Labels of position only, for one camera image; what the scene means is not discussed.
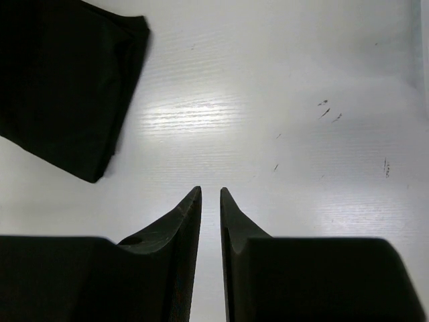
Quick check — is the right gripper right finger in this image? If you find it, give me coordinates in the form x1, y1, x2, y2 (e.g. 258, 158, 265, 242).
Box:
220, 189, 426, 321

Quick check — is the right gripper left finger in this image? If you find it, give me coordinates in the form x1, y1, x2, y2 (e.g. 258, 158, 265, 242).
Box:
1, 187, 202, 321

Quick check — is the black t shirt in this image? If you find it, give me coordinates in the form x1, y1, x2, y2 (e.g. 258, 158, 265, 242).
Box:
1, 1, 150, 183

